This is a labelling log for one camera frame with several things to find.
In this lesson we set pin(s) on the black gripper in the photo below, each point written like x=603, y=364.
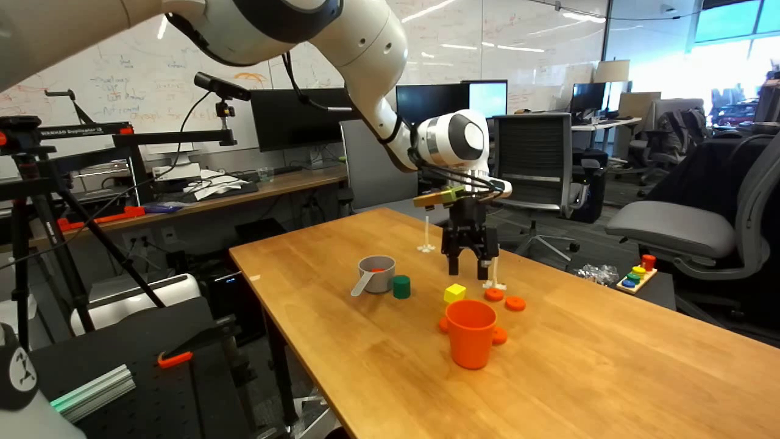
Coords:
x=469, y=222

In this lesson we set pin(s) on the yellow cube block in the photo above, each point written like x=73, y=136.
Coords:
x=453, y=292

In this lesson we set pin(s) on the orange cube block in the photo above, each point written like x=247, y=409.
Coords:
x=378, y=266

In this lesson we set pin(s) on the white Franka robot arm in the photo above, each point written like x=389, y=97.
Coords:
x=366, y=49

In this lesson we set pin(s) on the green octagonal block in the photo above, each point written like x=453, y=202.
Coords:
x=401, y=286

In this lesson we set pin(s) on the white peg stand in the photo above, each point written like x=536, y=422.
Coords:
x=494, y=286

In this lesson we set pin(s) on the orange disc with hole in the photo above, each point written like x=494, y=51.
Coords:
x=500, y=334
x=494, y=296
x=516, y=303
x=442, y=325

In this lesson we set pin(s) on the clear peg stand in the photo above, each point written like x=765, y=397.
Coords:
x=425, y=246

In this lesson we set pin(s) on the orange plastic cup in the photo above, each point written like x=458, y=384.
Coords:
x=469, y=342

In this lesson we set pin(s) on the dark mesh office chair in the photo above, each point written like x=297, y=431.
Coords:
x=533, y=155

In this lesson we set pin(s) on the clear plastic pieces pile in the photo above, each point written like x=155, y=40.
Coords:
x=600, y=273

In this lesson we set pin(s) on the monitor with lit screen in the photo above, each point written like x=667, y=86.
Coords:
x=489, y=97

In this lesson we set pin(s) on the black computer monitor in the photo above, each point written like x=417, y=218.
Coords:
x=428, y=101

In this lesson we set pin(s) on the colourful stacking toy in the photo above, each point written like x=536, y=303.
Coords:
x=636, y=275

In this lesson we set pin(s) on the grey office chair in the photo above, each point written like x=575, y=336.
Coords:
x=673, y=227

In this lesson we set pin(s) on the long wooden desk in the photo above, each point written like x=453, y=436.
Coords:
x=268, y=186

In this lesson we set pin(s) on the large black monitor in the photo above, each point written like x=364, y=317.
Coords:
x=295, y=123

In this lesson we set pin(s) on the white papers pile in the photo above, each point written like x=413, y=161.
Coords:
x=210, y=186

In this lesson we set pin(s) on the white cylinder roll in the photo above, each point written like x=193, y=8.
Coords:
x=137, y=303

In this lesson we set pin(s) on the black equipment case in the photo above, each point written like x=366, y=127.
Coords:
x=161, y=397

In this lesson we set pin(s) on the red hand tool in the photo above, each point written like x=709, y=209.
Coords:
x=105, y=218

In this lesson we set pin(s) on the green silver bar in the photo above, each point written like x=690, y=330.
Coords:
x=94, y=390

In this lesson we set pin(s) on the black tripod orange knobs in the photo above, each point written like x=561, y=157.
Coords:
x=73, y=135

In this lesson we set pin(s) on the black camera on boom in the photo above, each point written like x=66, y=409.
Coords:
x=219, y=86

